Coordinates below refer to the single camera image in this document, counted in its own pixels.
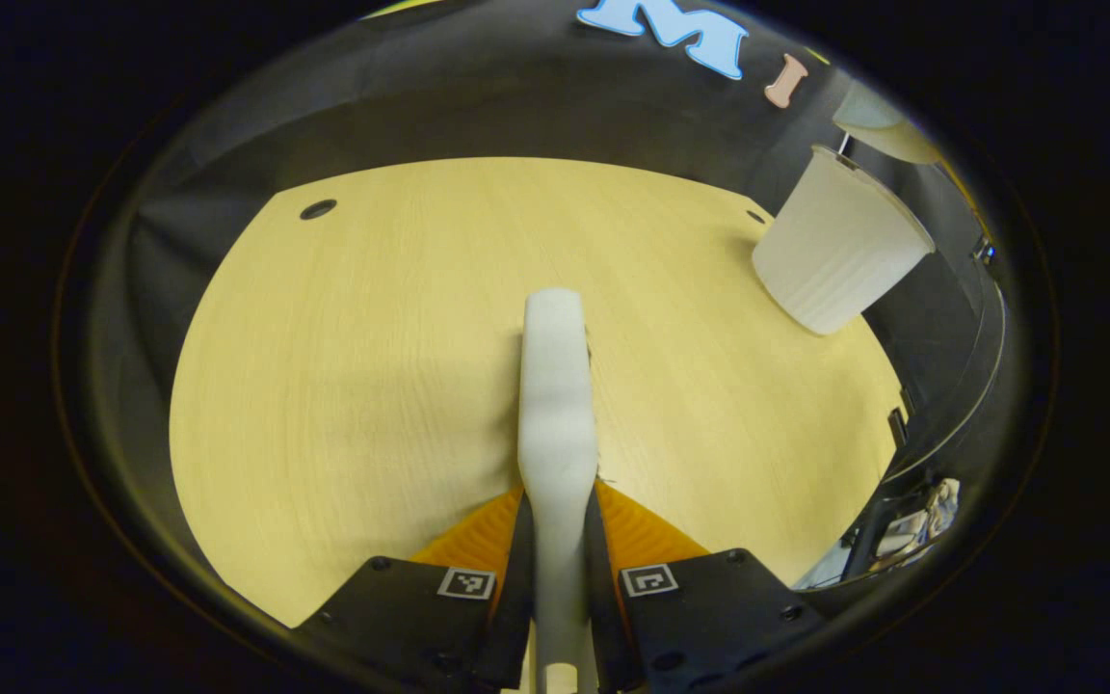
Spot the small white broom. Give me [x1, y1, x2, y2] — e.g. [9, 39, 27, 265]
[516, 287, 602, 694]

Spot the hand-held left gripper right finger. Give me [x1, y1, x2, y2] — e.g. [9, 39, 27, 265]
[586, 482, 821, 693]

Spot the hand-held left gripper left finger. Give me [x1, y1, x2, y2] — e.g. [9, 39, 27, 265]
[297, 485, 537, 693]

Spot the wooden desktop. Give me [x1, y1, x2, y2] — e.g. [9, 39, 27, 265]
[170, 157, 908, 694]

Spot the crumpled cloth pile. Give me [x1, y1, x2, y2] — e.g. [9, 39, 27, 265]
[875, 479, 961, 560]

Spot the white garbage bin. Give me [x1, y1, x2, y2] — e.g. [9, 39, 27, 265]
[752, 145, 937, 336]

